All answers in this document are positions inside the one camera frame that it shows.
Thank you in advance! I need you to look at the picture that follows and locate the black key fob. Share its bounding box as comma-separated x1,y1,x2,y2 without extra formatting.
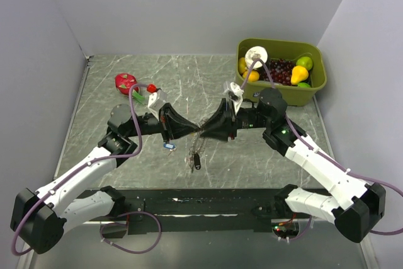
193,153,201,170

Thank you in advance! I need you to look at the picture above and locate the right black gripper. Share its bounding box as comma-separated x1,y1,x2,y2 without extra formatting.
200,96,271,143

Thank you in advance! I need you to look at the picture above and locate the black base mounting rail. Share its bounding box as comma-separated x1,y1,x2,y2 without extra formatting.
78,188,325,235

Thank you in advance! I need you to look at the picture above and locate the small green fruit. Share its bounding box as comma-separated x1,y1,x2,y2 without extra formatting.
297,82,311,88

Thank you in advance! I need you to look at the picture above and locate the dark red grapes bunch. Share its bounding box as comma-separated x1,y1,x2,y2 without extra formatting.
266,59,295,86

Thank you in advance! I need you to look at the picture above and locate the orange fruit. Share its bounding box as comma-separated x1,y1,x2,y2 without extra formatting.
242,70,259,83

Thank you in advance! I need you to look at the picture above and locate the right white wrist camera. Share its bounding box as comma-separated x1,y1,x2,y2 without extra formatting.
224,81,244,115

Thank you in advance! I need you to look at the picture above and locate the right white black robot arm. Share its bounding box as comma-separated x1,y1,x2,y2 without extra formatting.
200,88,386,243

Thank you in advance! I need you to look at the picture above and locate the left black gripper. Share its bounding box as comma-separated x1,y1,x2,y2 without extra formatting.
126,103,199,144

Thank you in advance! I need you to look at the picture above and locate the green lime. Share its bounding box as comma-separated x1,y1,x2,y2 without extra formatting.
296,56,314,71

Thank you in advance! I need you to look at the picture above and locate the yellow lemon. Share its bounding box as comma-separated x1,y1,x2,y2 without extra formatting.
237,57,248,75

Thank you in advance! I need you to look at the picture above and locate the blue key tag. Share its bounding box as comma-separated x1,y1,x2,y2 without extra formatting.
164,143,176,151

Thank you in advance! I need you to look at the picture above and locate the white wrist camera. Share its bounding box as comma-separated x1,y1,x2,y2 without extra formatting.
224,81,244,115
147,89,167,119

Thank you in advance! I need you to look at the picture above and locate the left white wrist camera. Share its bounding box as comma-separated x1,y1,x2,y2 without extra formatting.
147,89,167,119

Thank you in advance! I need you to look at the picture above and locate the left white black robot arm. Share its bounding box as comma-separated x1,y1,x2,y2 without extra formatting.
11,103,199,254

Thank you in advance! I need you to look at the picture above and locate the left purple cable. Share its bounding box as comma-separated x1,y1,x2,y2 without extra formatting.
11,83,162,256

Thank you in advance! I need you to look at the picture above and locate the yellow pear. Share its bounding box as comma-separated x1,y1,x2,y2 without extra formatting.
290,66,309,86

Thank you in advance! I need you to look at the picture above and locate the olive green plastic bin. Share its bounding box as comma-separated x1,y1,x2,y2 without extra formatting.
236,38,327,108

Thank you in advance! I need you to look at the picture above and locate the red dragon fruit toy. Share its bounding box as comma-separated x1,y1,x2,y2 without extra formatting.
115,73,145,103

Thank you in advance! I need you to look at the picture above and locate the aluminium frame rail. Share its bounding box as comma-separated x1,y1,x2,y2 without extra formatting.
15,56,95,269

